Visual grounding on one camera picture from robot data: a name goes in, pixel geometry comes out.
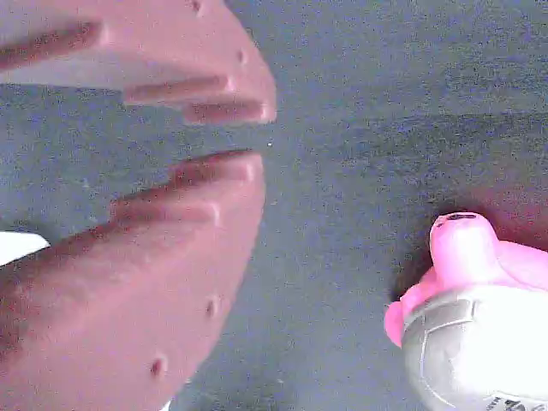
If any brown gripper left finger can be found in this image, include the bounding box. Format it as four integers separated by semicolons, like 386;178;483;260
0;148;265;411

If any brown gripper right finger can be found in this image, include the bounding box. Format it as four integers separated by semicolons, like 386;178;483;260
0;0;278;125

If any red turtle toy gold shell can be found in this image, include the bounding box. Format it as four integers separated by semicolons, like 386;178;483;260
384;209;548;411

